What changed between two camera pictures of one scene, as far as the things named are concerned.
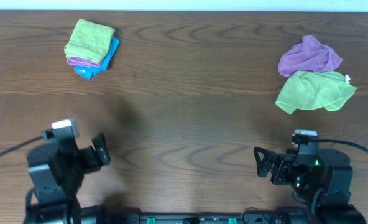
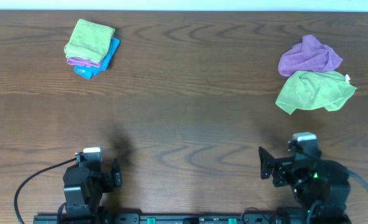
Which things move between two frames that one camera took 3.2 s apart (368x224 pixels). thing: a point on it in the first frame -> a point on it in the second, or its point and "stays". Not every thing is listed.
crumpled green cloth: [307, 89] stays
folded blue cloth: [88, 71] stays
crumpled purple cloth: [309, 54] stays
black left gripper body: [89, 159] -> [107, 182]
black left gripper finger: [101, 147] -> [117, 172]
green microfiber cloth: [89, 40] stays
